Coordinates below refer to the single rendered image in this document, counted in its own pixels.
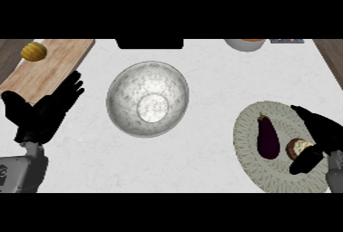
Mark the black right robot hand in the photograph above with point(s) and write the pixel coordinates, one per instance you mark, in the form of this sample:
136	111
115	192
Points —
322	127

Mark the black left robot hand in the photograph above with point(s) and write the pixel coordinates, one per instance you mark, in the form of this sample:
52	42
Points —
49	110

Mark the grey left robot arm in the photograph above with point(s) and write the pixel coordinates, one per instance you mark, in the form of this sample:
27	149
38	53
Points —
22	170

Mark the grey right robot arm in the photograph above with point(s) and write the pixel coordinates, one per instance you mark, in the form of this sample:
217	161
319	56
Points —
336	172

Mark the brown cupcake with white frosting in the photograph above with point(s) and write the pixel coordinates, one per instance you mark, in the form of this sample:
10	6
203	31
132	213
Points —
297	146

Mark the round beige woven placemat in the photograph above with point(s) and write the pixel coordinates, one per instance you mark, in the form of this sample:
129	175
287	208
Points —
254	151

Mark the white marbled bowl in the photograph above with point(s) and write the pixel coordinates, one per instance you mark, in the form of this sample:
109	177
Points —
148	99

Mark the white bowl with orange content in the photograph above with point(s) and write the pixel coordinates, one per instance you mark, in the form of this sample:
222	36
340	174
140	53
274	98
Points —
245	44

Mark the dark purple eggplant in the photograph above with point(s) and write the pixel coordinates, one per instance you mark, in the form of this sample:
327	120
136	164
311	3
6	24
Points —
268	137

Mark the light wooden cutting board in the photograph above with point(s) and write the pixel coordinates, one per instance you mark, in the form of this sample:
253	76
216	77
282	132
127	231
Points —
46	68

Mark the yellow round squash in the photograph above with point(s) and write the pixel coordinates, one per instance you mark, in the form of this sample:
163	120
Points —
34	51

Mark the dark brown wooden panel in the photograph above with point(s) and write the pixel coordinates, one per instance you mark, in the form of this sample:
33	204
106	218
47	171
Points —
331	59
9	56

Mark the blue patterned flat object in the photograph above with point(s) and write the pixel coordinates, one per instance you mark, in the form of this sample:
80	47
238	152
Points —
287	40

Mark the black appliance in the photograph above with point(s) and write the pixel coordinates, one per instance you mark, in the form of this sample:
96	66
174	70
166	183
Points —
149	43

